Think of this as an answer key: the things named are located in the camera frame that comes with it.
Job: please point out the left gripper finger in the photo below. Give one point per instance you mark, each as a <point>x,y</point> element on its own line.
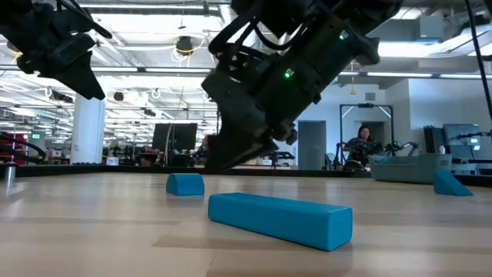
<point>82,79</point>

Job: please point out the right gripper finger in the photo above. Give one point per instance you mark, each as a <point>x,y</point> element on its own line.
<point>230,146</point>

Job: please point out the blue half-round block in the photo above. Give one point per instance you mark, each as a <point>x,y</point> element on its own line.
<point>185,185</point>

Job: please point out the long blue block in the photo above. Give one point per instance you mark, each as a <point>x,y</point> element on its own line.
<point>276,219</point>

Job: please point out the blue wedge block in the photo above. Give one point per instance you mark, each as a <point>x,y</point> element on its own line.
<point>447,186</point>

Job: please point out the black background robot arm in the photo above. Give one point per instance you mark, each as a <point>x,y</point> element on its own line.
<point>282,155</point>
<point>399,146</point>

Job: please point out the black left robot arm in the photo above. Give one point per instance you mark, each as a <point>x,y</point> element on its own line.
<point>30,19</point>

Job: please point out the white building column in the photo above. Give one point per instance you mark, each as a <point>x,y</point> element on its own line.
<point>88,131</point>

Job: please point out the black monitor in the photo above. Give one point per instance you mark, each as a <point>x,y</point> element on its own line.
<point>175,136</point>

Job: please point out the green exit sign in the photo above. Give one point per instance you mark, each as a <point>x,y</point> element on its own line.
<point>37,135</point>

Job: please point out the yellow hanging tag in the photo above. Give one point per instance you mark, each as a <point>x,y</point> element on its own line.
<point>352,91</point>

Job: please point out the long ceiling light bar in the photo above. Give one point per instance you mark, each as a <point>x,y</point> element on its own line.
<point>173,70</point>

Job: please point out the person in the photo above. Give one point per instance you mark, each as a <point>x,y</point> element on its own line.
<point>361,138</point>

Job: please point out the dark grey door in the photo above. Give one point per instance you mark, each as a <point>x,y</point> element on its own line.
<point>378,132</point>

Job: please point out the grey plastic bin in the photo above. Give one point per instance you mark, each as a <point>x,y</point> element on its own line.
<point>407,169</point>

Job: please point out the black upright panel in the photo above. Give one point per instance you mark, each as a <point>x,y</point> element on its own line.
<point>433,140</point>

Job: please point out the white bottle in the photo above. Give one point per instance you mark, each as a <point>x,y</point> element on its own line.
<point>442,150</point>

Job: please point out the desk monitor with lit screen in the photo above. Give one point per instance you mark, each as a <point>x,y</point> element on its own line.
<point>461,134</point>

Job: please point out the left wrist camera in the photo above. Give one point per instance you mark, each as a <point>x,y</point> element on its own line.
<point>73,46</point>

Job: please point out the black aluminium table frame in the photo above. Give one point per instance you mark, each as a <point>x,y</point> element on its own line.
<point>115,169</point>

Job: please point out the black frame stand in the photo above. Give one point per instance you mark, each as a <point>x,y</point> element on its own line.
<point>365,105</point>

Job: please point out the black ceiling-hung camera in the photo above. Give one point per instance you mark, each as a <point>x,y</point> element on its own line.
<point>184,44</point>

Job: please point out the grey wall vent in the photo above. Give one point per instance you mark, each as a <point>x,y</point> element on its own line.
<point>370,96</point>

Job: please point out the silver metal post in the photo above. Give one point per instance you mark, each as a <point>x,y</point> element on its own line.
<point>10,173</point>

